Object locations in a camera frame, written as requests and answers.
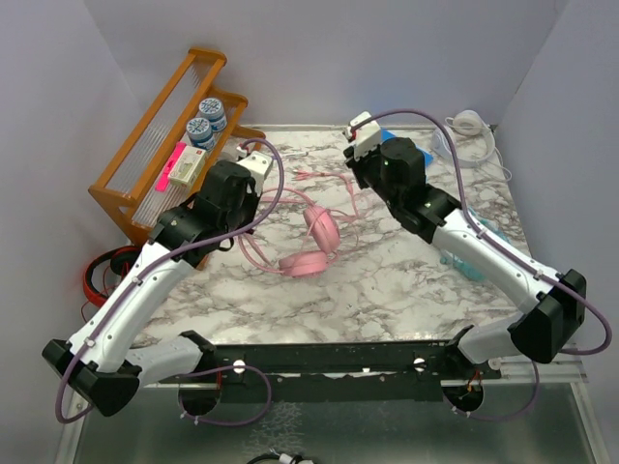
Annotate pink cat-ear headphones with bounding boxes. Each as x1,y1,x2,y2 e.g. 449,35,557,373
239,152,368,279

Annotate clear tape roll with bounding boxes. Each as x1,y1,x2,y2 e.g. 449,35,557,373
218,151,238,162

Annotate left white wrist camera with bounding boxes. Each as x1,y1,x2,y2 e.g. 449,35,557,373
236,151,274,195

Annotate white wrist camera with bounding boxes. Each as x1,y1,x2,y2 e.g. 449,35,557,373
343,111,382,160
236,151,274,195

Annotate teal cat-ear headphones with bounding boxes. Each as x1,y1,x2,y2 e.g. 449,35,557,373
439,207,514,284

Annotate wooden tiered shelf rack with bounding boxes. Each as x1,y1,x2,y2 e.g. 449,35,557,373
88,47,265,246

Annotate white headphones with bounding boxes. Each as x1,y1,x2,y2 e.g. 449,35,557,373
445,109,512,183

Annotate blue-lidded jar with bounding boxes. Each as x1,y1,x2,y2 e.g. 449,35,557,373
186,117,215,151
198,97,227,132

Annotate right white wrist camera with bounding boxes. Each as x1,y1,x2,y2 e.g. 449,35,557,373
343,111,382,160

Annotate black front mounting rail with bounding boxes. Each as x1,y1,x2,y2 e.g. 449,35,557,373
157,330,504,403

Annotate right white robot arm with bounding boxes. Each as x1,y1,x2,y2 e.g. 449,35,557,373
343,137,586,378

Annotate blue notebook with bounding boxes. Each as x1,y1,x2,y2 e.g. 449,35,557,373
381,129,434,168

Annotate blue-lidded jar front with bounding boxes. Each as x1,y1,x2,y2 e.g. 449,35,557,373
186,117,215,151

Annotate red black headphones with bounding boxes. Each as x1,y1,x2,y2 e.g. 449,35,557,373
80,245,140,322

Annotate small cardboard box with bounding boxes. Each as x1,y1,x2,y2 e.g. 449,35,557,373
168,146,208,189

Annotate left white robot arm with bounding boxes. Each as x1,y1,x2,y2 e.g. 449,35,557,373
42,155,274,423

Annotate blue-lidded jar rear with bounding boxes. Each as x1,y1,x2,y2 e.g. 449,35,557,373
198,97,227,132

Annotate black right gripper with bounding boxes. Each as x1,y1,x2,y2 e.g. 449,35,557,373
341,140,400,212

